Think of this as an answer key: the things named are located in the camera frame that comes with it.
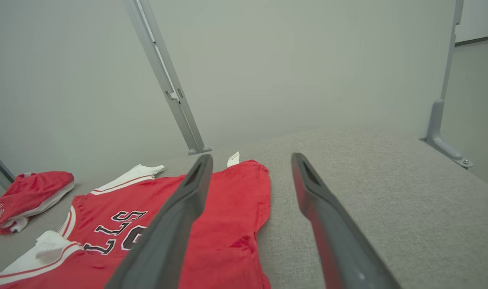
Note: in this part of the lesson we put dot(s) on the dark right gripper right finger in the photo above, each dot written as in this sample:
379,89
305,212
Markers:
332,241

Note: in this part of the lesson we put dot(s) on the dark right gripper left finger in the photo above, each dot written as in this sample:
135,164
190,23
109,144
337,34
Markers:
167,237

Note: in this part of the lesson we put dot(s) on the red white Bulls jersey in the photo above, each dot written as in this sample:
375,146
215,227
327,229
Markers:
224,216

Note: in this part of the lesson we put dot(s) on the red Bulls shorts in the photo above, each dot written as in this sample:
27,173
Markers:
31,192

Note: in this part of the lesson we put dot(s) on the grey partition post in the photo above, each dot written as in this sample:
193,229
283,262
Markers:
161,80
175,80

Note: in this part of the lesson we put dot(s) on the grey metal corner bracket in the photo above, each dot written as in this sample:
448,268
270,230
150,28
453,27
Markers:
436,120

